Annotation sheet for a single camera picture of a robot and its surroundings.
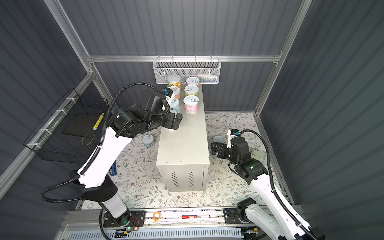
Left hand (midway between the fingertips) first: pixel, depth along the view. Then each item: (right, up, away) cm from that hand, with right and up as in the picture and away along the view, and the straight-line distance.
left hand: (173, 113), depth 65 cm
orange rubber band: (-11, -50, +9) cm, 52 cm away
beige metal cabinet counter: (+5, -18, -7) cm, 20 cm away
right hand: (+23, -16, +11) cm, 30 cm away
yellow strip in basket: (-42, -3, +14) cm, 44 cm away
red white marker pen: (+10, -51, +9) cm, 52 cm away
